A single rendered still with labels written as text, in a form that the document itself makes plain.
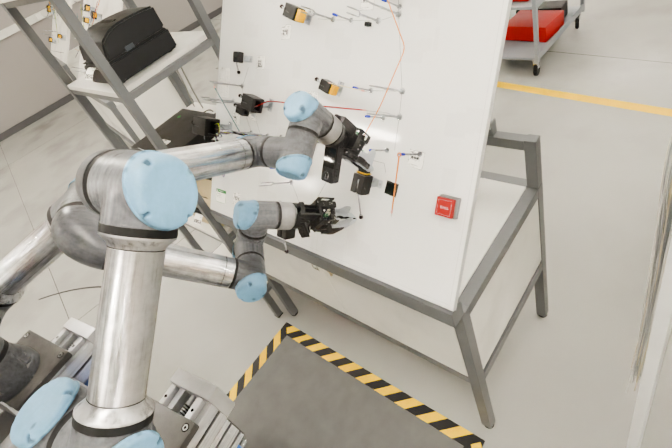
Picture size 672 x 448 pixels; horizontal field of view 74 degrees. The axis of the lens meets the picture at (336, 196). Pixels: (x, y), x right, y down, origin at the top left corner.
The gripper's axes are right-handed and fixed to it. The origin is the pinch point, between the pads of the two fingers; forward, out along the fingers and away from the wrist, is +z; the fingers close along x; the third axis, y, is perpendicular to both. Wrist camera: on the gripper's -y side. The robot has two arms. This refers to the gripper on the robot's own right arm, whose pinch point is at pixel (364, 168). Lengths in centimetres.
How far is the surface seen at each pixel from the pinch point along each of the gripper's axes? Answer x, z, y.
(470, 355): -36, 46, -35
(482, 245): -26.9, 39.1, -2.5
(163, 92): 299, 97, 16
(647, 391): -79, 52, -20
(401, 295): -18.3, 20.3, -27.7
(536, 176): -30, 48, 27
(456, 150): -22.6, 1.6, 13.6
